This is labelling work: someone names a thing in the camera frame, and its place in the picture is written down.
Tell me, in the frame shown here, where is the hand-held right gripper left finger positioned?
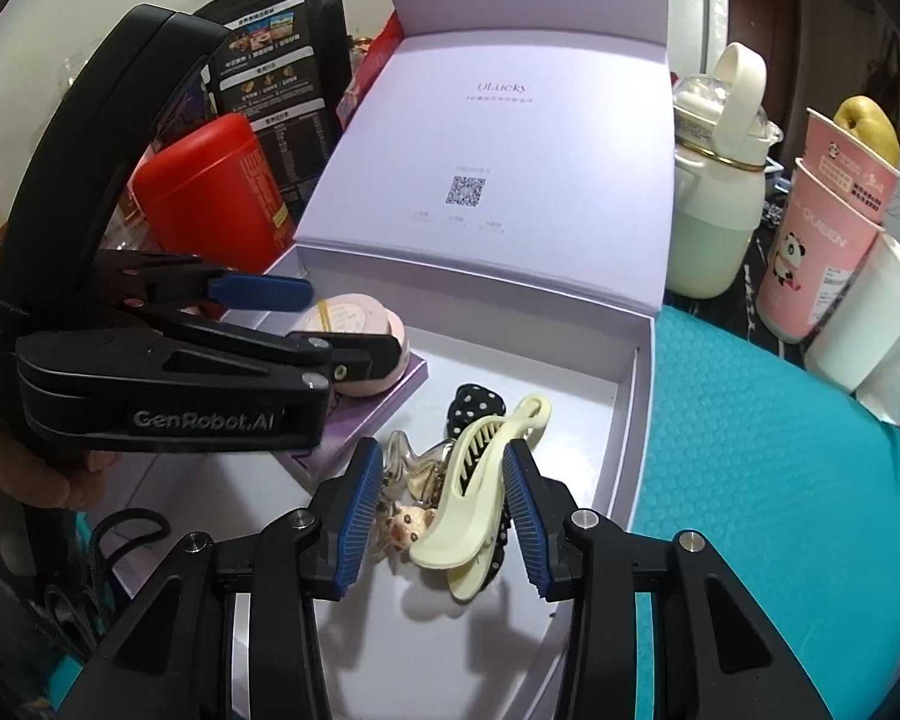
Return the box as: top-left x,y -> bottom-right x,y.
56,436 -> 385,720

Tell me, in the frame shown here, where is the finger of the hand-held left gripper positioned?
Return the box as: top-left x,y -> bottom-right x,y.
94,251 -> 314,320
131,300 -> 412,395

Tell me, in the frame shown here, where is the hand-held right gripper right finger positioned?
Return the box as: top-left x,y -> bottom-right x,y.
501,439 -> 818,720

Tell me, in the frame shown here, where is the pink round compact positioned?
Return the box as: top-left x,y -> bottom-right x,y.
300,291 -> 410,398

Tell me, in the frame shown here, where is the clear hair claw clip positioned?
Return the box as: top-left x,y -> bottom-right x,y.
367,431 -> 458,563

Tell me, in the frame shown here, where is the small purple box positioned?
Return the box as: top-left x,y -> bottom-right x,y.
285,349 -> 428,477

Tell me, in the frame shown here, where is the cream hair clip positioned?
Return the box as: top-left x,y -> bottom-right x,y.
409,394 -> 554,602

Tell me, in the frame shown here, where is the black polka dot hair clip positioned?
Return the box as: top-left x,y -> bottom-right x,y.
444,382 -> 515,593

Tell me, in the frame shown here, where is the lavender gift box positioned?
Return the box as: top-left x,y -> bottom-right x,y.
82,0 -> 668,720

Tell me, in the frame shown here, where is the person's left hand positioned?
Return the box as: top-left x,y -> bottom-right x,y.
0,405 -> 125,515

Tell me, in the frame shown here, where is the red canister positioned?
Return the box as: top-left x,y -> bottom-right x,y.
133,114 -> 297,275

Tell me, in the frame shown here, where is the black snack bag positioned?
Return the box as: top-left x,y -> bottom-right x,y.
195,0 -> 346,226

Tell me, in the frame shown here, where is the teal bubble mat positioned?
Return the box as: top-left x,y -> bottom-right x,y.
630,304 -> 900,720

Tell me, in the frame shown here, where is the red packet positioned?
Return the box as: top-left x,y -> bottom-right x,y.
336,11 -> 406,132

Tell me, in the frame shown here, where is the mint green water bottle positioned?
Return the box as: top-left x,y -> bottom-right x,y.
664,41 -> 785,301

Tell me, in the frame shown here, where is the pink panda paper cup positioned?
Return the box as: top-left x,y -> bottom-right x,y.
756,157 -> 886,346

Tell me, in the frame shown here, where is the white paper towel roll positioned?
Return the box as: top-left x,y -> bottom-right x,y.
804,232 -> 900,425

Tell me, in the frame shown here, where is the white refrigerator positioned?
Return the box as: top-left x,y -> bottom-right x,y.
570,0 -> 732,83

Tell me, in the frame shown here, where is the yellow pear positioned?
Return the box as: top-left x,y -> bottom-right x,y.
832,94 -> 900,170

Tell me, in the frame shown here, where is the brown door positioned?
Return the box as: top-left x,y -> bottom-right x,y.
724,0 -> 803,98

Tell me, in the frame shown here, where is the black strap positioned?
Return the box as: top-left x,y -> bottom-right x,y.
82,506 -> 173,661

